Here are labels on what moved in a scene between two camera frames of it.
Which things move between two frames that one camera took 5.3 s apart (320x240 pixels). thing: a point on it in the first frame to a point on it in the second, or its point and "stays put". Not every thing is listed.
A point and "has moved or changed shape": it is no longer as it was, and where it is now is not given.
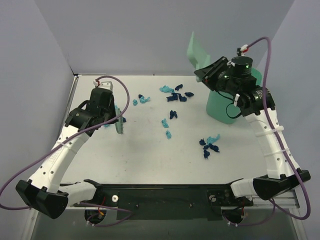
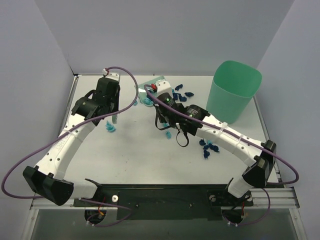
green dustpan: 198,58 to 144,97
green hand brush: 119,125 has moved or changed shape
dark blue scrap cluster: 174,97 stays put
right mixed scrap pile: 210,140 stays put
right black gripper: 211,72 to 155,100
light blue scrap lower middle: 168,134 stays put
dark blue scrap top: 177,87 stays put
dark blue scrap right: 189,94 stays put
